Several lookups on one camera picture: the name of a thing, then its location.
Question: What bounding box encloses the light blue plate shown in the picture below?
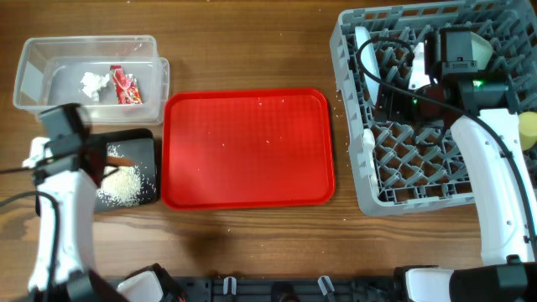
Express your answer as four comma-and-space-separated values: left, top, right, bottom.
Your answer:
355, 26, 380, 106

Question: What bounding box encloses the yellow cup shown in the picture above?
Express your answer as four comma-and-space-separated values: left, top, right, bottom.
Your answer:
519, 112, 537, 150

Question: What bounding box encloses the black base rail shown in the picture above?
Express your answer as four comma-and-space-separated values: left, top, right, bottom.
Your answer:
175, 275, 408, 302

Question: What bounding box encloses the crumpled white tissue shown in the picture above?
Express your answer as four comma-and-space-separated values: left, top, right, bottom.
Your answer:
81, 72, 110, 102

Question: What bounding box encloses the light blue bowl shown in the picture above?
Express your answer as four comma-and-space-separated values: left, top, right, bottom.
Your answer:
409, 42, 430, 91

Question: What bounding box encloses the red snack wrapper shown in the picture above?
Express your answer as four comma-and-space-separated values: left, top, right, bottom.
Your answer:
110, 65, 143, 105

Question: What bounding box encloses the green bowl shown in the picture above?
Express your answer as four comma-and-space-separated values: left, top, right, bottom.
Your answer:
471, 32, 493, 70

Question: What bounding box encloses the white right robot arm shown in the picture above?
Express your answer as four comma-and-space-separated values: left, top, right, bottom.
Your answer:
356, 28, 536, 301

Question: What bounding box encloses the pile of rice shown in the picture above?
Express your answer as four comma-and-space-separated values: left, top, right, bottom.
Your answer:
95, 144, 157, 207

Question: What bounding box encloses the white plastic spoon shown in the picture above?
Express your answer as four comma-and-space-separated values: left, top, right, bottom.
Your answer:
362, 128, 380, 197

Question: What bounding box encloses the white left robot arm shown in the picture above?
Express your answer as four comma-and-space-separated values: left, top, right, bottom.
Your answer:
2, 103, 187, 301

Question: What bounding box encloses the black waste tray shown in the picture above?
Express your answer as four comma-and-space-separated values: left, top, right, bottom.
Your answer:
86, 128, 159, 213

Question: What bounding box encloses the grey dishwasher rack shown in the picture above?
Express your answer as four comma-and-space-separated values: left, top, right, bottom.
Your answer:
329, 1, 536, 216

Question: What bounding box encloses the orange carrot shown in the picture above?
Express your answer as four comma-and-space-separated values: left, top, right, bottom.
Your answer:
107, 156, 135, 167

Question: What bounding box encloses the clear plastic bin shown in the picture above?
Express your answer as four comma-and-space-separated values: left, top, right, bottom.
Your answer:
13, 35, 170, 125

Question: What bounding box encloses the red serving tray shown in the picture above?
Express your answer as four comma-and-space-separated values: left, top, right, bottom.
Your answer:
160, 87, 336, 211

